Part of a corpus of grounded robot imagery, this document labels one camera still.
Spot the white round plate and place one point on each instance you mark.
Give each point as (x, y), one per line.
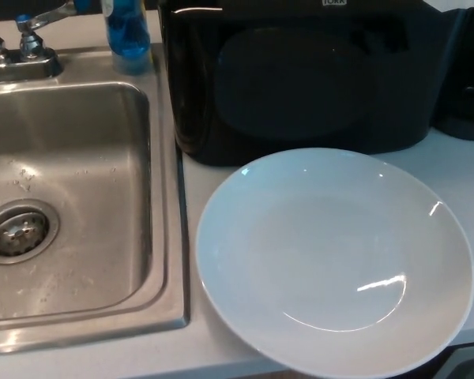
(320, 237)

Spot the black tissue paper dispenser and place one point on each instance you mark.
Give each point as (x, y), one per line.
(280, 79)

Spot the stainless steel sink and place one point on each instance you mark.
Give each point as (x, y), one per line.
(83, 158)

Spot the blue dish soap bottle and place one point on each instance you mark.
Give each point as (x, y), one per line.
(128, 39)

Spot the metal sink drain strainer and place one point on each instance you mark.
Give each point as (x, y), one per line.
(17, 233)

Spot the black countertop appliance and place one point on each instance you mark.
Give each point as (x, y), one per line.
(466, 110)

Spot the chrome faucet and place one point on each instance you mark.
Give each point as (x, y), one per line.
(23, 70)

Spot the dark grey cabinet front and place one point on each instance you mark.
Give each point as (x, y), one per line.
(470, 367)

